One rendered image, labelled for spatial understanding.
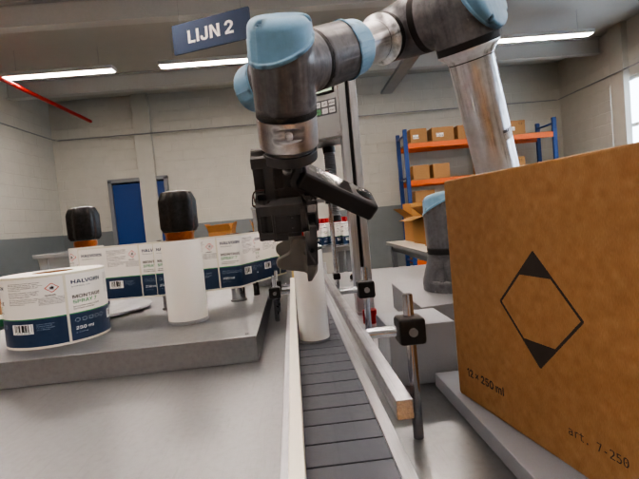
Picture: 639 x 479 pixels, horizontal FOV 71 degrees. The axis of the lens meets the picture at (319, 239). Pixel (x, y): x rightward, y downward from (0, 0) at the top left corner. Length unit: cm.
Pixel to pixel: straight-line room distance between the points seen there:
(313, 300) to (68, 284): 53
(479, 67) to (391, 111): 826
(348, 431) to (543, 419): 18
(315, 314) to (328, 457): 36
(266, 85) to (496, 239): 30
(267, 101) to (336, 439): 36
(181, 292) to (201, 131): 813
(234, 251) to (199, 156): 782
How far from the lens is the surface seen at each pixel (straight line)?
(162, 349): 91
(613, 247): 39
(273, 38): 52
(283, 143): 55
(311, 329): 76
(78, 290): 106
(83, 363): 96
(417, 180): 824
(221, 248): 125
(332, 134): 118
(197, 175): 900
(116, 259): 133
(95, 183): 957
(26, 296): 107
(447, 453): 54
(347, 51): 60
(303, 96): 54
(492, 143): 96
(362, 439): 46
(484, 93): 94
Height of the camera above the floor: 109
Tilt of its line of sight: 3 degrees down
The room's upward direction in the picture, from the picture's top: 5 degrees counter-clockwise
